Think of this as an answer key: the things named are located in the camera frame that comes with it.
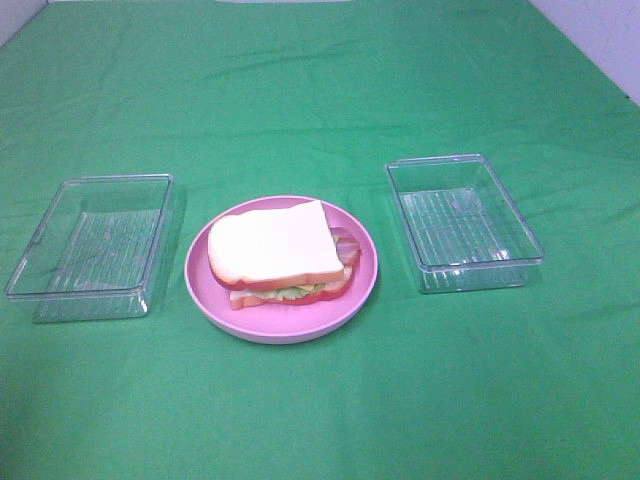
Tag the pink round plate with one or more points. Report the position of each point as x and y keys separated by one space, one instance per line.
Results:
x=272 y=323

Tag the clear right plastic tray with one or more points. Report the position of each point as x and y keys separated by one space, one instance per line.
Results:
x=462 y=229

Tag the green lettuce leaf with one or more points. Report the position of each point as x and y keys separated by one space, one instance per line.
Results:
x=289 y=293

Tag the clear left plastic tray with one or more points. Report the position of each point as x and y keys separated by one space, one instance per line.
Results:
x=97 y=251

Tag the green tablecloth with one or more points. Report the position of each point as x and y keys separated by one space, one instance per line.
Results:
x=239 y=101

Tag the yellow cheese slice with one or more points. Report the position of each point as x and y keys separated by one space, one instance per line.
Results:
x=311 y=287

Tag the white bread slice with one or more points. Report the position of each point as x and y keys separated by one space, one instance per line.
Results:
x=332 y=290

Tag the clear plastic tray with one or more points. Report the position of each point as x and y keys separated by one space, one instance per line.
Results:
x=97 y=251
x=462 y=229

